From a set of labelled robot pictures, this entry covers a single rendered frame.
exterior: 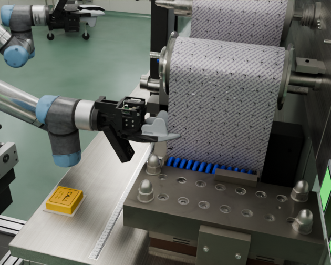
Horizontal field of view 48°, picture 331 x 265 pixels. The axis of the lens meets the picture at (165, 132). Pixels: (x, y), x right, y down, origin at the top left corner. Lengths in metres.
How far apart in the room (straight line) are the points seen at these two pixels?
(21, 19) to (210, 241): 1.05
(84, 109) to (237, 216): 0.43
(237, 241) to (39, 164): 2.16
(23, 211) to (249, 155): 1.75
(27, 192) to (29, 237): 1.61
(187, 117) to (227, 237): 0.29
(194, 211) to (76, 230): 0.30
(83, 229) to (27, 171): 1.83
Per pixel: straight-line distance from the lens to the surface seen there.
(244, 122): 0.84
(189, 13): 1.08
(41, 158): 2.83
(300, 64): 0.83
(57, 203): 0.97
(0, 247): 1.93
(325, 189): 0.64
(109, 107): 0.88
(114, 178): 1.07
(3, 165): 1.51
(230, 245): 0.76
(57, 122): 0.95
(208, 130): 0.86
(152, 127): 0.87
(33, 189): 2.55
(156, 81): 0.94
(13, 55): 1.36
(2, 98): 1.05
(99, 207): 0.98
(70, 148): 0.99
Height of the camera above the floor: 1.55
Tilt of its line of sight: 30 degrees down
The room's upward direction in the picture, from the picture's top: 2 degrees clockwise
